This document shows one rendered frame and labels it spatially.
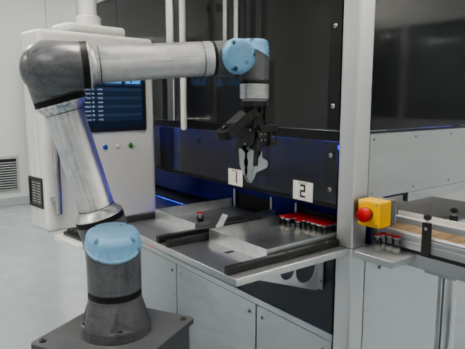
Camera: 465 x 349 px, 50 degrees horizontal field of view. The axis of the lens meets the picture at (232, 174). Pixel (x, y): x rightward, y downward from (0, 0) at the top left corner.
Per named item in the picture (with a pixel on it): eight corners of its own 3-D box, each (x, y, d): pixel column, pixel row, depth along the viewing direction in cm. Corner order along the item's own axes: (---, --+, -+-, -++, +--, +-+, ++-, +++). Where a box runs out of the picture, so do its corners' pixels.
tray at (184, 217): (231, 206, 197) (231, 197, 196) (275, 218, 176) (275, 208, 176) (155, 218, 176) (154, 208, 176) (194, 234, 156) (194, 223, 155)
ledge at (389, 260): (383, 248, 148) (383, 242, 148) (422, 259, 138) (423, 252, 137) (353, 257, 139) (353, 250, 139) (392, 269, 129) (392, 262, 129)
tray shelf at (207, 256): (223, 208, 201) (223, 204, 201) (365, 250, 146) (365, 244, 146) (112, 226, 172) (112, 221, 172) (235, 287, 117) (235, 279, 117)
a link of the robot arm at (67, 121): (93, 284, 114) (10, 47, 102) (90, 264, 128) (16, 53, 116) (144, 266, 117) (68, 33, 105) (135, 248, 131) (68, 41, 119)
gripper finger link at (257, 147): (261, 166, 126) (262, 131, 125) (257, 166, 125) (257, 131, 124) (250, 164, 130) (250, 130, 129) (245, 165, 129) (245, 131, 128)
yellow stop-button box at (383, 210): (373, 220, 141) (374, 195, 140) (394, 225, 135) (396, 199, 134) (356, 224, 136) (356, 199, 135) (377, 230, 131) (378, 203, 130)
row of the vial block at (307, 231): (288, 226, 164) (288, 213, 163) (329, 239, 150) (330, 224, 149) (283, 228, 163) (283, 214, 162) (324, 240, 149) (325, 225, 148)
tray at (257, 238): (290, 223, 170) (290, 212, 169) (351, 239, 150) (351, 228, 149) (209, 239, 149) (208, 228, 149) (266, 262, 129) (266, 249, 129)
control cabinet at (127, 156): (133, 206, 234) (129, 34, 222) (158, 212, 220) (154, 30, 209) (27, 225, 199) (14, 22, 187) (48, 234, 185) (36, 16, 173)
